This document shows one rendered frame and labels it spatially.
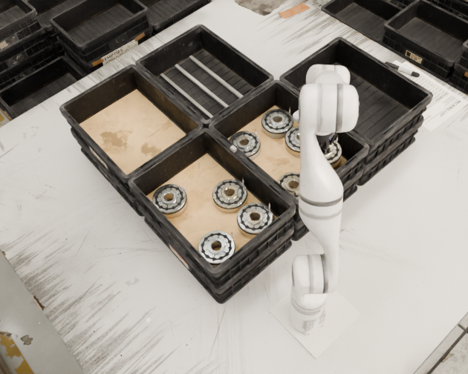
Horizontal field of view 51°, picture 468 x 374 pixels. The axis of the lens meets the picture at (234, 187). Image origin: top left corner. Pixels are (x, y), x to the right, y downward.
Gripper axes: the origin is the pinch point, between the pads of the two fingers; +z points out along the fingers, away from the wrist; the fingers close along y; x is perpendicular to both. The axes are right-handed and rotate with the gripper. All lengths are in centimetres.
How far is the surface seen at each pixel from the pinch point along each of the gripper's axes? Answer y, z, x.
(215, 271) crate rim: -47.2, -3.9, -10.5
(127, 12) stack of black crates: 20, 40, 152
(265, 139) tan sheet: -3.7, 5.9, 18.8
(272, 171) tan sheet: -10.6, 5.9, 8.2
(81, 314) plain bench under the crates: -80, 19, 15
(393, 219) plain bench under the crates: 11.2, 18.8, -24.6
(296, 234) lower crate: -16.6, 15.1, -9.5
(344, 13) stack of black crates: 122, 61, 91
